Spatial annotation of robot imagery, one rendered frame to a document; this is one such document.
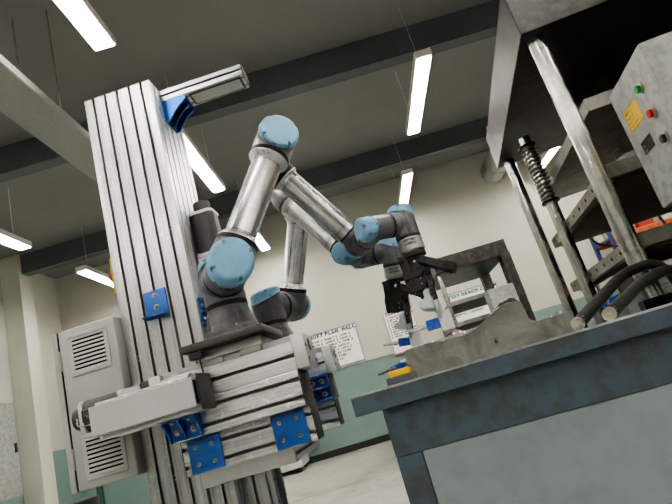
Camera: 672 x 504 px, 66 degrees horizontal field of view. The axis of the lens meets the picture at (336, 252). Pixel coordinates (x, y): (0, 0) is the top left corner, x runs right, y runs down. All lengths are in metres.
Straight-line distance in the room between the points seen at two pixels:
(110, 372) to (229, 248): 0.59
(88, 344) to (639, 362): 1.44
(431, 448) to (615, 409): 0.33
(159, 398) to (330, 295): 7.82
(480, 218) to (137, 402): 8.55
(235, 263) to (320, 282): 7.82
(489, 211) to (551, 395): 8.64
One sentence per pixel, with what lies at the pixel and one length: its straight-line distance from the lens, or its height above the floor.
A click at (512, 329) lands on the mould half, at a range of 1.64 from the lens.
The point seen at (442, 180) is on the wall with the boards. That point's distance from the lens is 9.69.
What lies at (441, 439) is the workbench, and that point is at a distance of 1.04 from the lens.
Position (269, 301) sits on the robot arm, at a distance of 1.92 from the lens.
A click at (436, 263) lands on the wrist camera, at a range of 1.53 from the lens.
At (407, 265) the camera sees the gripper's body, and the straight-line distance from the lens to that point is 1.55.
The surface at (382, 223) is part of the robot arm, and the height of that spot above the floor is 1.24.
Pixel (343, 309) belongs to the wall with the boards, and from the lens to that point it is 9.00.
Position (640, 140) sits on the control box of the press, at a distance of 1.84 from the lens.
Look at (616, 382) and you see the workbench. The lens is 1.06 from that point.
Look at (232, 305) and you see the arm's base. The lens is 1.43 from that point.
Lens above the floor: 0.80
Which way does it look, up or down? 16 degrees up
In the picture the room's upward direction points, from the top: 16 degrees counter-clockwise
